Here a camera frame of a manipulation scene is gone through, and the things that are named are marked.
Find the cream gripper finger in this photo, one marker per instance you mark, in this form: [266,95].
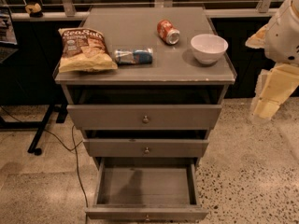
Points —
[274,87]
[257,40]

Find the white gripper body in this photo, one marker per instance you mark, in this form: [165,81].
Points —
[282,37]

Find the orange soda can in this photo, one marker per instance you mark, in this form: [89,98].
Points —
[167,32]

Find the grey drawer cabinet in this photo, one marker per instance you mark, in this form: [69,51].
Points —
[173,78]

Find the grey open bottom drawer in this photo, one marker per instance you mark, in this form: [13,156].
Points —
[146,189]

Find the grey middle drawer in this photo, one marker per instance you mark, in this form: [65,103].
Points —
[173,148]

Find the grey top drawer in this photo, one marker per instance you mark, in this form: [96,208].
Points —
[144,117]

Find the white bowl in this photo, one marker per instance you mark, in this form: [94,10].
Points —
[208,48]

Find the brown yellow chip bag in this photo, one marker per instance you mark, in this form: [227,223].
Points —
[84,49]

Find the small yellow black object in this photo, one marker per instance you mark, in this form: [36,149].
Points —
[34,10]

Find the black desk leg frame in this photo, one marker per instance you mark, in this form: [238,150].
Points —
[38,126]

